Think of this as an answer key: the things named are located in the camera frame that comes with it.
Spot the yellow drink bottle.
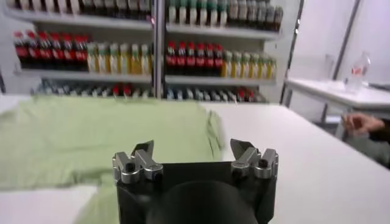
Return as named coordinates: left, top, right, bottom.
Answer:
left=97, top=42, right=110, bottom=75
left=249, top=52, right=259, bottom=80
left=230, top=51, right=241, bottom=79
left=119, top=42, right=131, bottom=75
left=130, top=43, right=142, bottom=75
left=141, top=43, right=153, bottom=76
left=87, top=42, right=99, bottom=74
left=239, top=51, right=250, bottom=79
left=108, top=42, right=121, bottom=75
left=221, top=50, right=232, bottom=79
left=258, top=52, right=268, bottom=80
left=267, top=54, right=277, bottom=80

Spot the person grey clothing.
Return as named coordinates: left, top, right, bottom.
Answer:
left=346, top=119, right=390, bottom=169

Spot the light green t-shirt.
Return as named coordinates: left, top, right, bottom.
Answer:
left=0, top=96, right=228, bottom=224

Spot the white side table with legs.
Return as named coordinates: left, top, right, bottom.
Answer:
left=283, top=76, right=390, bottom=122

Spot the cola bottle red cap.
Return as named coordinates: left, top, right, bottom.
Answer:
left=25, top=30, right=38, bottom=71
left=63, top=31, right=76, bottom=71
left=204, top=42, right=215, bottom=77
left=75, top=32, right=89, bottom=72
left=194, top=41, right=205, bottom=77
left=175, top=41, right=186, bottom=76
left=185, top=41, right=196, bottom=76
left=214, top=43, right=225, bottom=77
left=50, top=30, right=64, bottom=71
left=12, top=30, right=26, bottom=71
left=166, top=41, right=177, bottom=76
left=37, top=30, right=51, bottom=71

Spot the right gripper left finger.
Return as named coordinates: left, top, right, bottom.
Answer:
left=112, top=139, right=164, bottom=185

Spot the clear plastic bottle red label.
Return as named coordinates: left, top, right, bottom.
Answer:
left=346, top=51, right=372, bottom=92

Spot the person's hand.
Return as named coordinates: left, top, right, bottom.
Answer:
left=342, top=112, right=385, bottom=137

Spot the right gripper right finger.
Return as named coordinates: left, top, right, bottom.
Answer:
left=230, top=138, right=279, bottom=180

